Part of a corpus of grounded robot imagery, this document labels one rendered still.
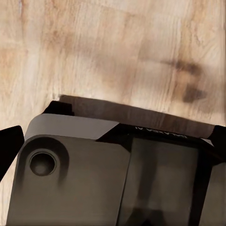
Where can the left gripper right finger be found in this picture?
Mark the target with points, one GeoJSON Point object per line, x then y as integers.
{"type": "Point", "coordinates": [218, 139]}

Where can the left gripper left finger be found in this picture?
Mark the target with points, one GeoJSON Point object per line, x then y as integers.
{"type": "Point", "coordinates": [11, 141]}

